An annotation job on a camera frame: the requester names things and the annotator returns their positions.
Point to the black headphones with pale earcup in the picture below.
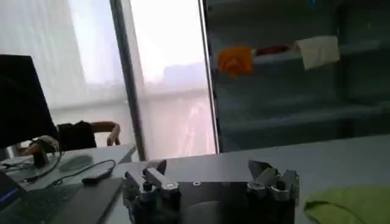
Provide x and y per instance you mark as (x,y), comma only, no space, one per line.
(48,144)

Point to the dark window mullion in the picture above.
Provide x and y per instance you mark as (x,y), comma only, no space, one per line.
(128,76)

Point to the lime green shirt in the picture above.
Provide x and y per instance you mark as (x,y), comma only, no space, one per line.
(359,207)

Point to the grey metal shelf with cloths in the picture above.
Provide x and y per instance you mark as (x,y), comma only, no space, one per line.
(289,100)

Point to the small white desk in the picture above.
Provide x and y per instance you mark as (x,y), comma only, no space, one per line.
(114,152)

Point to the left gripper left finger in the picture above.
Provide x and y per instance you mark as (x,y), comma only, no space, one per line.
(158,181)

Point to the grey oval mouse pad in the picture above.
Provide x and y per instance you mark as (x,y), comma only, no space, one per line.
(76,163)

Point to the dark grey laptop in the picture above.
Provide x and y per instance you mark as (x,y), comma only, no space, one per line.
(76,204)

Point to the black computer monitor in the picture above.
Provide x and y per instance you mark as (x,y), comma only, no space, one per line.
(21,103)

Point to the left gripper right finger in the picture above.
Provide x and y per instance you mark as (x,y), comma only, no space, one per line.
(274,182)

